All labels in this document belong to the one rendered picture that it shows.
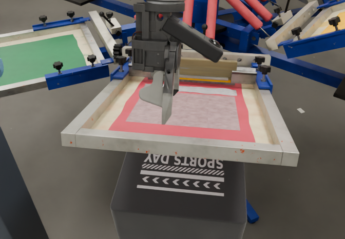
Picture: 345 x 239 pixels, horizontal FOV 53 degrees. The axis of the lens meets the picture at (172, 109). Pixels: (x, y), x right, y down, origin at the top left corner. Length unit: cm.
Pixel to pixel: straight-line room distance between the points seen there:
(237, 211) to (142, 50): 72
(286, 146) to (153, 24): 46
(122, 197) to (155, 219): 14
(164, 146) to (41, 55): 130
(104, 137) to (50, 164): 185
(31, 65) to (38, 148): 105
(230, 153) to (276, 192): 167
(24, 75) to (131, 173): 86
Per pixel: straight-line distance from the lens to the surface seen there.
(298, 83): 354
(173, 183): 123
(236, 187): 124
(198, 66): 138
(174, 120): 105
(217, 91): 131
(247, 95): 132
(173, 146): 84
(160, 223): 120
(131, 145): 86
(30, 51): 208
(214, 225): 118
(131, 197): 120
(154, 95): 59
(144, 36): 62
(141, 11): 61
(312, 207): 250
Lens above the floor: 192
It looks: 40 degrees down
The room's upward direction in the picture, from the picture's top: straight up
